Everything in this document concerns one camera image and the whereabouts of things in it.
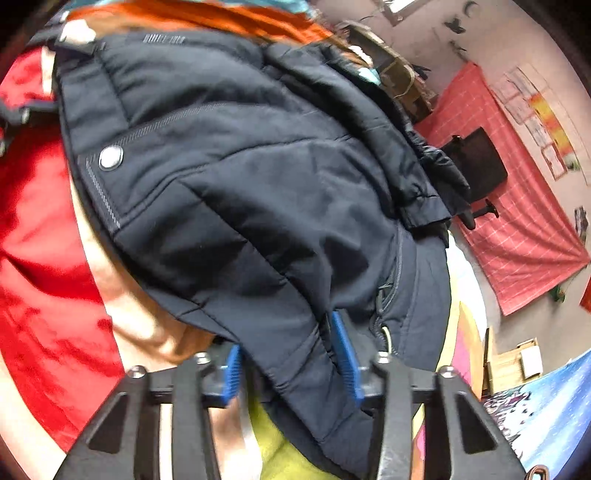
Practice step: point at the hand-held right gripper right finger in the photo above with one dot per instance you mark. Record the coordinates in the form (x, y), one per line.
(344, 350)

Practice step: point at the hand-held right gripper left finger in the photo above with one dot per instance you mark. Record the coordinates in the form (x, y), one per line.
(232, 376)

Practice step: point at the dark navy padded jacket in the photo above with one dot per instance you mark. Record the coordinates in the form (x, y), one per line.
(254, 184)

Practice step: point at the wooden chair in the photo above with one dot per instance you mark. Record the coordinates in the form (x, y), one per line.
(503, 369)

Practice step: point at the white box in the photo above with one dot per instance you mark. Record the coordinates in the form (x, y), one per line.
(532, 361)

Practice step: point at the colourful striped blanket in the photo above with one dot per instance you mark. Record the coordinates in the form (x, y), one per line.
(41, 277)

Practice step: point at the blue printed curtain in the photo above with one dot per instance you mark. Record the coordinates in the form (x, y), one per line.
(554, 406)

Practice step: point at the black office chair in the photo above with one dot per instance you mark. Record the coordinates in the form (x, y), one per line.
(480, 161)

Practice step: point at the cluttered wooden desk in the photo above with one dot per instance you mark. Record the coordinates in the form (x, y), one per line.
(406, 78)

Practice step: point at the window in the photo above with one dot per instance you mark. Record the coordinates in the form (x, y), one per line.
(397, 5)

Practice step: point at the pink checked wall cloth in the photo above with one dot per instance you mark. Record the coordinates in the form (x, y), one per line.
(521, 240)

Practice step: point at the small green wall item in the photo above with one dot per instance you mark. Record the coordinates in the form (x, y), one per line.
(559, 293)

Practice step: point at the red wall paper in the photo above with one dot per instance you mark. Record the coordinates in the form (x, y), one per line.
(586, 302)

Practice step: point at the dark wall sticker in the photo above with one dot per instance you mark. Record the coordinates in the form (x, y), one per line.
(581, 224)

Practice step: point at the group of wall certificates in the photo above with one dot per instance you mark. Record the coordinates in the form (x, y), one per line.
(549, 115)

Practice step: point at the black wall ornament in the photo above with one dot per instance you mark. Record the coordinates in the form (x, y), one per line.
(455, 25)

